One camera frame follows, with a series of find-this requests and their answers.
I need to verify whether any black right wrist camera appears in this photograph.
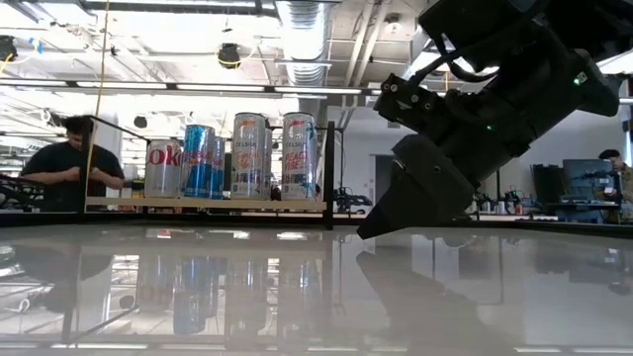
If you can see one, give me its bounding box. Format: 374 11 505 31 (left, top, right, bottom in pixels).
373 72 449 133

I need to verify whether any black desk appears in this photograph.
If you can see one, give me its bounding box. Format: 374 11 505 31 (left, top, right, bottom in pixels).
541 200 625 224

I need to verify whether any dark computer monitor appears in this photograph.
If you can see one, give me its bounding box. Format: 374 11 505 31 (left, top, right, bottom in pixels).
562 157 614 204

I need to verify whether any silver ventilation duct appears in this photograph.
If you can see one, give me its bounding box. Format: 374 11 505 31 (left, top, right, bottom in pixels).
274 0 333 123

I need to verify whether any yellow hanging cord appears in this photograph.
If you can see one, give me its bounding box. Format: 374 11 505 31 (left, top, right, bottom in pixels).
84 0 111 194

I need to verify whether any black metal table frame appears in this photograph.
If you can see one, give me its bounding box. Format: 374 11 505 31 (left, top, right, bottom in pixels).
0 211 633 239

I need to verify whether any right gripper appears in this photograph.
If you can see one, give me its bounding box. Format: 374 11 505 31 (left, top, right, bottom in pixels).
355 44 620 241

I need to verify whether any black overhead camera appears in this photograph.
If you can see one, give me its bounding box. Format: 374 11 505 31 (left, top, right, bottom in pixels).
216 42 243 70

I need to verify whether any silver Diet Coke can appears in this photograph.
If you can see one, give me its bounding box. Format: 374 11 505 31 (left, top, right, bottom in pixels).
143 138 184 199

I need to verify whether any person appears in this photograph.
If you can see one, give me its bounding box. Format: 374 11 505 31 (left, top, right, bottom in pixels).
597 148 633 223
19 115 126 213

